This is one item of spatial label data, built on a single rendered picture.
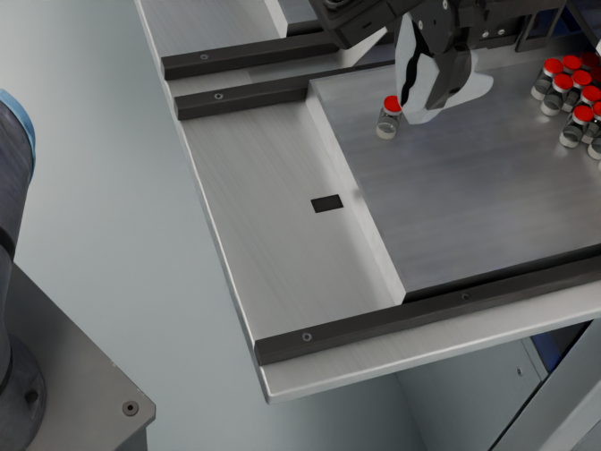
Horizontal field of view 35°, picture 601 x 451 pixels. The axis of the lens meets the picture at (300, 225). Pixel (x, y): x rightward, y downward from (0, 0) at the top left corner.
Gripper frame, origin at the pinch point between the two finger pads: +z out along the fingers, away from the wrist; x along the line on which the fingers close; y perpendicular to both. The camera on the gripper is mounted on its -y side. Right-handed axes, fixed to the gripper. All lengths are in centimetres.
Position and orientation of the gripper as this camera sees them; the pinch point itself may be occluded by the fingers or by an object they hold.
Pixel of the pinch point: (405, 110)
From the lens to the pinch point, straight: 72.6
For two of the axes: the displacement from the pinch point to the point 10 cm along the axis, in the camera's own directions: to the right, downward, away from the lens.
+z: -1.1, 5.6, 8.2
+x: -3.1, -8.1, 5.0
